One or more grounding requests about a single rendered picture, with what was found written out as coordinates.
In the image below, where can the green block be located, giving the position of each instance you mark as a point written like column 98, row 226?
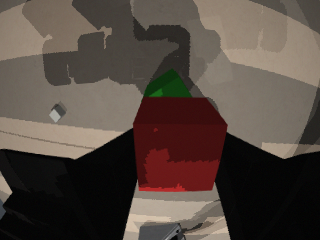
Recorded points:
column 171, row 86
column 162, row 77

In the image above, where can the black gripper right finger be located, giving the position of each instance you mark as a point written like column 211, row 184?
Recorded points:
column 255, row 186

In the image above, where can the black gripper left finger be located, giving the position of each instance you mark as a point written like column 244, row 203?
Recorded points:
column 98, row 186

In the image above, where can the red block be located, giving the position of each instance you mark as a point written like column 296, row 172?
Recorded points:
column 179, row 142

